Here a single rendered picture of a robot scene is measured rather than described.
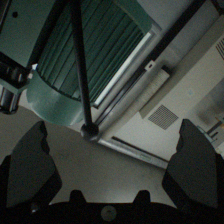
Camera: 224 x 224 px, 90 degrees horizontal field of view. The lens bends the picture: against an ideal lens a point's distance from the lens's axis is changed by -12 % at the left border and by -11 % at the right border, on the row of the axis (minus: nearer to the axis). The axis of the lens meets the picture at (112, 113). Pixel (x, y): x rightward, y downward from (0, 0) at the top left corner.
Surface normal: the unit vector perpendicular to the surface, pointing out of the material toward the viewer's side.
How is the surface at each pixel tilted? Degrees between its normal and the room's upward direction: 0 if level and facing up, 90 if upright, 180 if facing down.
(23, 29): 90
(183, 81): 90
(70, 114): 90
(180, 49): 90
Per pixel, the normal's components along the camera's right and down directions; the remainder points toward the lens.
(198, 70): 0.11, 0.56
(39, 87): -0.37, 0.21
